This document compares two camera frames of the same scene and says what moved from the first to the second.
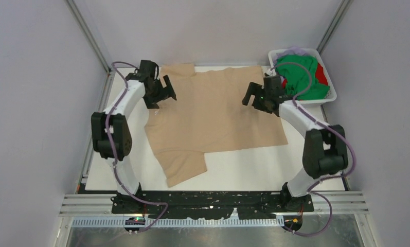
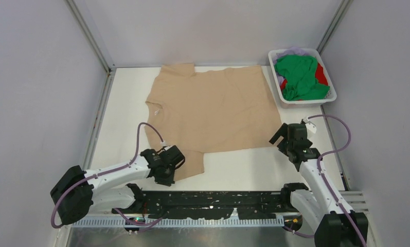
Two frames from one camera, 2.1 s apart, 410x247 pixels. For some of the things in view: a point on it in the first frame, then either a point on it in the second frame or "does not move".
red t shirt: x=320 y=75 does not move
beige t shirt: x=207 y=115 does not move
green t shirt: x=297 y=77 does not move
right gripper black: x=255 y=89 → x=283 y=131
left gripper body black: x=156 y=95 → x=166 y=178
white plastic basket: x=333 y=94 does not move
